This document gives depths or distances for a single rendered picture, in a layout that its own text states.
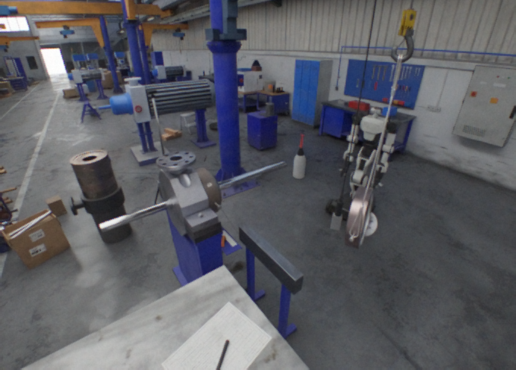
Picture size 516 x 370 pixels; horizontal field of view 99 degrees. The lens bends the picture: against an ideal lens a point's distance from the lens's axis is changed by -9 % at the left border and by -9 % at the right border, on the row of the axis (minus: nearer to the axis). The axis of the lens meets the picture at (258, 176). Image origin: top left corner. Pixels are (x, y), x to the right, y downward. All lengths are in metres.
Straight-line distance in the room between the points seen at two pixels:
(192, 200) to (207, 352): 0.85
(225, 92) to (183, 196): 2.13
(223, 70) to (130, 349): 3.01
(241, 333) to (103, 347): 0.66
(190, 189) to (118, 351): 0.93
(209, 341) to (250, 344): 0.19
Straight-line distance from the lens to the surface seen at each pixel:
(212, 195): 1.74
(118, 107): 5.18
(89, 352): 1.54
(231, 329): 1.38
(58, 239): 3.59
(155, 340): 1.44
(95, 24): 15.49
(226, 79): 3.45
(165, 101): 5.20
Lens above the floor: 2.09
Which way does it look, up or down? 29 degrees down
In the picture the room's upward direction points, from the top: straight up
